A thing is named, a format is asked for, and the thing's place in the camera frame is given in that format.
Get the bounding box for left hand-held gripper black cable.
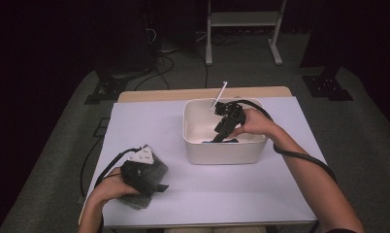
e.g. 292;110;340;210
94;147;143;233

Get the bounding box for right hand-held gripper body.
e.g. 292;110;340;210
210;81;247;132

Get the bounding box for white metal stand frame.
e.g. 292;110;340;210
205;0;288;67

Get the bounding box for grey fluffy cloth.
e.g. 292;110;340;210
118;157;170;211

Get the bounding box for thin black floor cable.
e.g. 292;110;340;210
81;135;106;198

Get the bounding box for white plastic bin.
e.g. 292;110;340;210
182;97;271;166

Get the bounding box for person's right hand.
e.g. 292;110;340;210
230;108;276;139

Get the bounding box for black floor cables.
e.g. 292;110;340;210
133;27;211;91

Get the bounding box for black stand base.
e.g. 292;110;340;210
83;69;152;105
301;66;354;102

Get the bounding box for right hand-held gripper black cable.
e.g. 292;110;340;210
235;98;339;183

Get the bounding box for hand-held gripper black cable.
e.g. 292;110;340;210
235;98;339;183
94;147;143;233

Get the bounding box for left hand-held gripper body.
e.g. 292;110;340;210
119;145;159;198

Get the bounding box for person's left hand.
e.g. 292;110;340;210
89;176;141;208

